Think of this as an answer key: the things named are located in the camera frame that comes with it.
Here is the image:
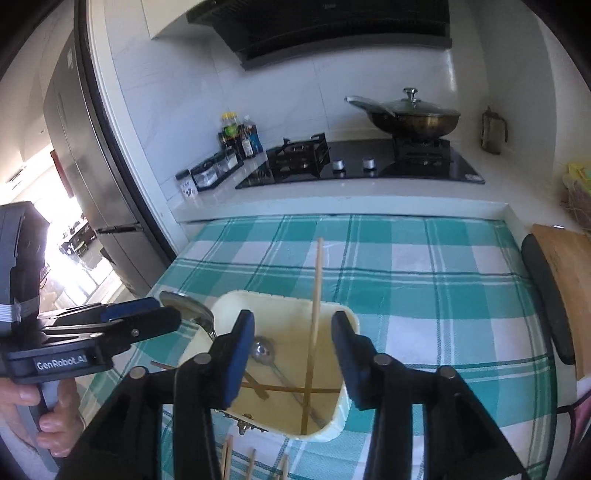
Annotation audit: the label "steel spoon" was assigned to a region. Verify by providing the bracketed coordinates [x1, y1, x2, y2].
[159, 291, 216, 340]
[250, 336, 294, 388]

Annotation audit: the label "person's left hand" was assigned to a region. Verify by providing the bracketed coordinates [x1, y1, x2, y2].
[0, 375, 84, 458]

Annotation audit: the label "cream utensil holder box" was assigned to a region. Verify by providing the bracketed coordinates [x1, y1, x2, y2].
[177, 289, 362, 444]

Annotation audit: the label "teal plaid tablecloth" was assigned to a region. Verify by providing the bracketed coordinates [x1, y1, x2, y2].
[78, 214, 555, 480]

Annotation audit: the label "grey refrigerator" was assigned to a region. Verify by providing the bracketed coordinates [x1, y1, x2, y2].
[43, 32, 172, 297]

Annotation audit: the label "white spice jar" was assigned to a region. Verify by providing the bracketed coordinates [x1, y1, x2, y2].
[175, 169, 198, 200]

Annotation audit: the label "wooden cutting board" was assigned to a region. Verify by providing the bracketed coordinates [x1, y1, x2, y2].
[532, 224, 591, 380]

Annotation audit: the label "sauce bottles group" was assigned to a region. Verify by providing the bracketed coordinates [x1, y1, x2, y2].
[218, 112, 263, 160]

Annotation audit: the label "black gas cooktop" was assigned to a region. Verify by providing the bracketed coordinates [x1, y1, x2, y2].
[238, 134, 485, 189]

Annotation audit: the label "black wok with lid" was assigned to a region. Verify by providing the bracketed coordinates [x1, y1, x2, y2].
[345, 87, 461, 140]

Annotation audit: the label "white upper cabinets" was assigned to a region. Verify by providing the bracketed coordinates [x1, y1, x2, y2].
[141, 0, 213, 40]

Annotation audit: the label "black range hood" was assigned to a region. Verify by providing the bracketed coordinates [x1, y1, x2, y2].
[186, 0, 453, 70]

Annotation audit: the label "wire basket with vegetables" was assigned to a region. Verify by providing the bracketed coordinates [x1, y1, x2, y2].
[562, 162, 591, 234]

